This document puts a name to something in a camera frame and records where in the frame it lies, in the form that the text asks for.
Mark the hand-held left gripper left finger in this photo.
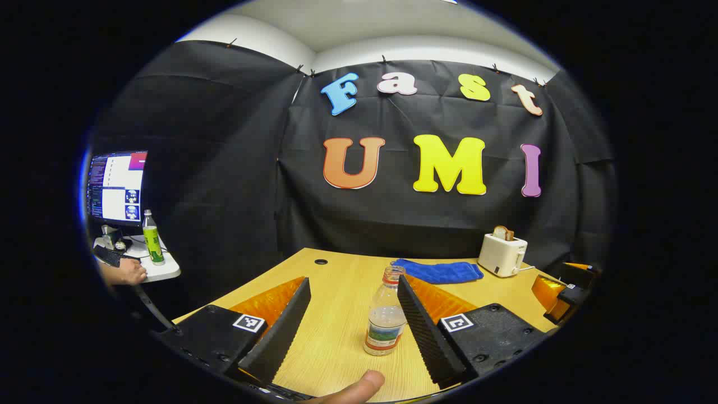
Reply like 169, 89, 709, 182
154, 276, 312, 388

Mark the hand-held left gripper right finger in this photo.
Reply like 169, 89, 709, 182
396, 275, 547, 391

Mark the clear plastic water bottle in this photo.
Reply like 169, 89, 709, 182
363, 266, 407, 356

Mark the green label bottle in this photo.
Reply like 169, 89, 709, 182
142, 209, 165, 265

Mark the white toaster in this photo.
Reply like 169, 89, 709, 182
478, 232, 528, 278

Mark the blue folded towel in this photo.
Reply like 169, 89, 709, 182
391, 258, 484, 284

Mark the small white side table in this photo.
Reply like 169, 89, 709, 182
93, 236, 182, 283

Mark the computer monitor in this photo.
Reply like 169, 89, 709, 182
86, 150, 148, 226

